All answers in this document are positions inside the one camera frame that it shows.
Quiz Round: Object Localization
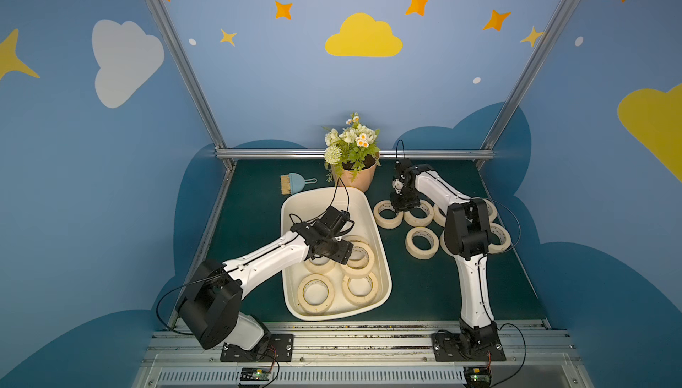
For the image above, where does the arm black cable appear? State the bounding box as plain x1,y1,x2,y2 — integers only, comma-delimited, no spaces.
487,198,523,253
155,280,188,336

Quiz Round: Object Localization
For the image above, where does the small blue dustpan brush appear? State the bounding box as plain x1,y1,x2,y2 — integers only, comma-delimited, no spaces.
280,173,318,196

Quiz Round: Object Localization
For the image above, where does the white plastic storage box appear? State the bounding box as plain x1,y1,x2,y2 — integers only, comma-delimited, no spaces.
281,187,393,321

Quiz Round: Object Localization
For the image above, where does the left aluminium frame post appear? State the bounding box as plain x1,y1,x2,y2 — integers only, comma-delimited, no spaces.
145,0,227,157

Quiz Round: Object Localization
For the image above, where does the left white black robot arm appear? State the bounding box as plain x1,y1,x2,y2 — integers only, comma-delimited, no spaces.
175,206,354,351

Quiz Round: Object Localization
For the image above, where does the right green circuit board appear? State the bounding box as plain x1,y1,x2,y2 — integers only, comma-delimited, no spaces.
464,367,492,388

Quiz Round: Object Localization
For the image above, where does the aluminium front rail bed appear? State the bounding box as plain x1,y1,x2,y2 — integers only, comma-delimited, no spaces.
133,320,593,387

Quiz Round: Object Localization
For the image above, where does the right aluminium frame post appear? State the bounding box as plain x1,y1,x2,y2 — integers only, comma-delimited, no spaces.
476,0,581,170

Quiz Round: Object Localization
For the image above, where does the potted white flower plant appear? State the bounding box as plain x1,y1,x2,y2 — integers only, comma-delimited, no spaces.
323,112,380,192

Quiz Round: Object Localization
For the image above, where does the left green circuit board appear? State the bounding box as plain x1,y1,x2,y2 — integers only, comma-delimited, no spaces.
239,367,272,384

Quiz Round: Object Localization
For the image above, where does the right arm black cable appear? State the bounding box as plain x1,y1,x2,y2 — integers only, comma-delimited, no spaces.
487,198,523,253

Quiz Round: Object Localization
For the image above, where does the left side aluminium rail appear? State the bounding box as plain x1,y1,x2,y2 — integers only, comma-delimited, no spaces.
159,159,229,323

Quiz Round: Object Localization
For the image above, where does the green circuit board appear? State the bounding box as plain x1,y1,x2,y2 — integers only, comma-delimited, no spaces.
464,367,492,388
239,367,272,384

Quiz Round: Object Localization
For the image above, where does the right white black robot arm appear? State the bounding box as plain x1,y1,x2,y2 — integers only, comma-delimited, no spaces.
390,158,506,361

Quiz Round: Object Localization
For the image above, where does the aluminium frame post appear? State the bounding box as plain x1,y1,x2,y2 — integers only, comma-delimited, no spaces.
145,0,227,157
476,0,581,170

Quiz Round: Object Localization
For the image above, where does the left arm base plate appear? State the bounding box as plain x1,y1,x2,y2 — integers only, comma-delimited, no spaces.
220,333,294,362

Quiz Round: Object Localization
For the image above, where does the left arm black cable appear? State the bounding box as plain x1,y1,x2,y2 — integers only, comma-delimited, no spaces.
155,280,188,336

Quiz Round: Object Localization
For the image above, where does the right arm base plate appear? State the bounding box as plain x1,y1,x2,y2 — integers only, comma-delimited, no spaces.
431,330,506,362

